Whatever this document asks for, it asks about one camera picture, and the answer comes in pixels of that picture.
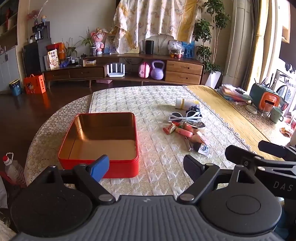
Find green mug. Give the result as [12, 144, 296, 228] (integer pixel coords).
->
[269, 106, 284, 123]

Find purple spiky toy figure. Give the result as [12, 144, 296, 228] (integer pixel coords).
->
[188, 105, 202, 116]

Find pink toy case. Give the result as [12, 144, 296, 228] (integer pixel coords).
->
[139, 61, 151, 79]

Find cream quilted mat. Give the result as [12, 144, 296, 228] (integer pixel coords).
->
[89, 85, 257, 197]

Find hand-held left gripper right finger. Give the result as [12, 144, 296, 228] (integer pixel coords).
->
[177, 155, 264, 205]

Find plastic water bottle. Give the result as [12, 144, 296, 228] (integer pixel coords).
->
[2, 152, 26, 186]

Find white router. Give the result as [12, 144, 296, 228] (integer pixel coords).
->
[106, 64, 126, 78]

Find beige window curtain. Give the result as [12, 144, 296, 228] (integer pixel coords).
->
[245, 0, 280, 93]

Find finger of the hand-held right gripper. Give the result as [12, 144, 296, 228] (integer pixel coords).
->
[258, 141, 296, 161]
[225, 145, 296, 173]

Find wooden TV cabinet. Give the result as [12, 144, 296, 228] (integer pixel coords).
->
[43, 54, 205, 87]

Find blue picture box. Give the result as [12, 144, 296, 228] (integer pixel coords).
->
[181, 42, 195, 59]

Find stack of folded cloths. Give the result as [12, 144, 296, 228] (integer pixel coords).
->
[216, 84, 252, 103]

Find purple kettlebell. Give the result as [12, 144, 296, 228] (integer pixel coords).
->
[151, 60, 165, 79]

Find floral printed cloth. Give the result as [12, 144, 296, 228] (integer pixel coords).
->
[113, 0, 204, 54]

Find pink bar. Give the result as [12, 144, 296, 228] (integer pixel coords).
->
[196, 131, 210, 146]

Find teal bucket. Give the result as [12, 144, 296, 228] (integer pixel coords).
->
[9, 79, 23, 96]

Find orange red box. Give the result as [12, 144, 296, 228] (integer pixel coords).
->
[46, 42, 66, 61]

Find round metal tin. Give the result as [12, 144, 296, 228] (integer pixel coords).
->
[183, 119, 206, 135]

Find black white small bottle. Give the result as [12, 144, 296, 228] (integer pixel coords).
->
[193, 142, 211, 155]

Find red tin box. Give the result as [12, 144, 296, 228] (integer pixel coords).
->
[58, 112, 139, 178]

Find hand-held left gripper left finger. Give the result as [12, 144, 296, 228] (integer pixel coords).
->
[35, 155, 116, 205]

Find clear plastic bag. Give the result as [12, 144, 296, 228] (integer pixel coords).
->
[167, 41, 185, 58]

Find orange gift box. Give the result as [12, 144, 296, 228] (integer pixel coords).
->
[23, 74, 47, 95]

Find white sunglasses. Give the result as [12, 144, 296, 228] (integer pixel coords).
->
[168, 111, 201, 123]

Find green potted tree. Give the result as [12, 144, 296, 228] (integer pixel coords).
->
[193, 0, 232, 77]

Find potted orchid plant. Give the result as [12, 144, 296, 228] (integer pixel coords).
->
[79, 28, 97, 56]

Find vase with pink flowers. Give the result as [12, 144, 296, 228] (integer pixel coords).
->
[26, 9, 41, 26]

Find pink tube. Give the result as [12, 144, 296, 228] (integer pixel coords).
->
[175, 128, 193, 138]

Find black coffee machine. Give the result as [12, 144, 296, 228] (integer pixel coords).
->
[30, 22, 51, 41]

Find dark mini fridge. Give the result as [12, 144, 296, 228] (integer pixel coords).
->
[22, 38, 52, 76]

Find white planter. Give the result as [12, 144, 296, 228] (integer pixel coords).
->
[205, 71, 223, 90]

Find green orange knife holder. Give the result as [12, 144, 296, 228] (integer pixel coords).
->
[249, 83, 281, 113]

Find red white snack packet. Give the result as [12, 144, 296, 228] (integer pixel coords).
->
[163, 123, 177, 134]

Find wall cupboard unit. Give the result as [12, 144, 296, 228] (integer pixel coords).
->
[0, 0, 23, 92]

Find white yellow bottle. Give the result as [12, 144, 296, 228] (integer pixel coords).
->
[175, 97, 200, 110]

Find cereal box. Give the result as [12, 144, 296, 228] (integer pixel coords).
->
[47, 49, 60, 70]

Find white standing air conditioner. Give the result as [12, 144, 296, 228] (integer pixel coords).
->
[222, 0, 252, 88]

